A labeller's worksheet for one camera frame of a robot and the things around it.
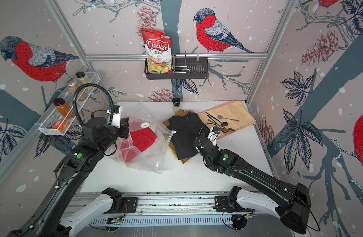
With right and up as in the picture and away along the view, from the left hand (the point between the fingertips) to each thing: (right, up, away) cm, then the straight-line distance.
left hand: (129, 115), depth 67 cm
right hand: (+33, -13, +9) cm, 37 cm away
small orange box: (-31, -6, 0) cm, 31 cm away
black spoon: (+55, -7, +40) cm, 68 cm away
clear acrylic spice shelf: (-37, -2, +5) cm, 37 cm away
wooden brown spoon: (+58, -11, +33) cm, 67 cm away
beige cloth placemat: (+61, -2, +43) cm, 75 cm away
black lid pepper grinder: (+19, +9, +40) cm, 45 cm away
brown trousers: (+18, -11, +8) cm, 22 cm away
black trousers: (+27, -8, +21) cm, 35 cm away
